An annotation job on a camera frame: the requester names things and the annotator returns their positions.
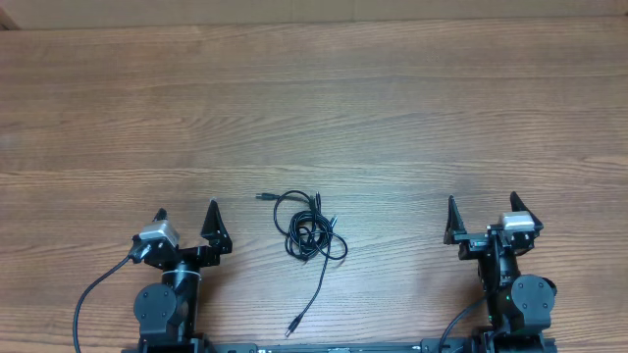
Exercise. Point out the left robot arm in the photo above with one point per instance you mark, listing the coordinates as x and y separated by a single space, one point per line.
167 310

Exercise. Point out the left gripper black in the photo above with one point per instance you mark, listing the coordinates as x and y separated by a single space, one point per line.
218 241

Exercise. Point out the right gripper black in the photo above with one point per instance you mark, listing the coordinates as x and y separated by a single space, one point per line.
474 243

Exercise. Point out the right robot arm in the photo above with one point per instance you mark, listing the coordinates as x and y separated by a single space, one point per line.
519 306

